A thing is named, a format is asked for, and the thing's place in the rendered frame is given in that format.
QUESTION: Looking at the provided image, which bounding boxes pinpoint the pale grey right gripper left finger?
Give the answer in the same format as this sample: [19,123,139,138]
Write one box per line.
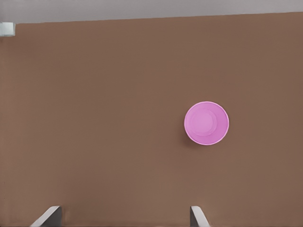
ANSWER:
[30,205,62,227]

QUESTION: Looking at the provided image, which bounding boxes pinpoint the pink bowl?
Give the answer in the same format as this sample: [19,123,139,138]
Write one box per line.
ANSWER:
[184,101,230,146]

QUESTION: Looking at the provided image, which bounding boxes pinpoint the silver frame post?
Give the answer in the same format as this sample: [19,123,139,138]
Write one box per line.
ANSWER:
[0,22,16,37]

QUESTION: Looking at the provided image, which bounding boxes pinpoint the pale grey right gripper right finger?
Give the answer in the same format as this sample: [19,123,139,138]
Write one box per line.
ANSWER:
[190,205,210,227]

